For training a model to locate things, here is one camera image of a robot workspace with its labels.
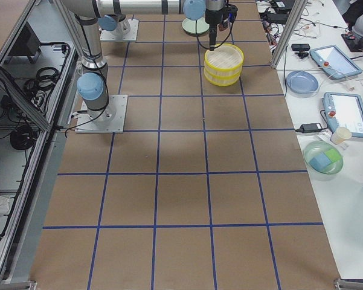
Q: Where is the black phone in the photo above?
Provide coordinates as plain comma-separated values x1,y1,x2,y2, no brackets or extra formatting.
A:
291,43,310,52

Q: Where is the paper cup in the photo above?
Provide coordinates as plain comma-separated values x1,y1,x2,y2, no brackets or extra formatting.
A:
330,127,352,145

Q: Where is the aluminium frame post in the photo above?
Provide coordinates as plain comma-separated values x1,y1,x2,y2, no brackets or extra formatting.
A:
270,0,307,69

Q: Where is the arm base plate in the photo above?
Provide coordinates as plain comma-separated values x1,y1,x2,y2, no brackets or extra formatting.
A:
100,19,140,42
75,95,128,134

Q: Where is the yellow rimmed bamboo steamer tray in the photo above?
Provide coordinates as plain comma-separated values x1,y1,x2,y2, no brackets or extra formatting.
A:
204,43,244,77

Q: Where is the black power adapter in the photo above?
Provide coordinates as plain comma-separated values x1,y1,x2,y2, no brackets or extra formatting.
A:
298,123,327,134

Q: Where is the teach pendant far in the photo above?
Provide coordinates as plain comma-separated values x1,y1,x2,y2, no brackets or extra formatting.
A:
309,45,362,79

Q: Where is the green bowl with sponges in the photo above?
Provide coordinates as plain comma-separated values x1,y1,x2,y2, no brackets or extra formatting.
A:
303,141,344,181

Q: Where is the teach pendant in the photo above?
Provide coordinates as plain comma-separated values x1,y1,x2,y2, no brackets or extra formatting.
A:
309,45,362,79
323,92,363,138

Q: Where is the teach pendant near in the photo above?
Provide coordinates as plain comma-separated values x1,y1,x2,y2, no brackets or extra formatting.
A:
323,92,363,138

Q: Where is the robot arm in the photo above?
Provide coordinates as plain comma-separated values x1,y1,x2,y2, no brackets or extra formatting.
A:
98,7,228,51
62,0,208,77

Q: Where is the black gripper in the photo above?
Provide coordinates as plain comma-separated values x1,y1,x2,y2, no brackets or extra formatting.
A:
205,10,223,51

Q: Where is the pale green plate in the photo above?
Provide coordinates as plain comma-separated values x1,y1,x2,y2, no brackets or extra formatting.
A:
181,17,209,36

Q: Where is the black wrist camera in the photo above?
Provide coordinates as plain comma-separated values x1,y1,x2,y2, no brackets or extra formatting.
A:
223,4,238,24

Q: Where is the blue plate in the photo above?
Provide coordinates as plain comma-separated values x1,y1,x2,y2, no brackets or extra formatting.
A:
286,71,319,96

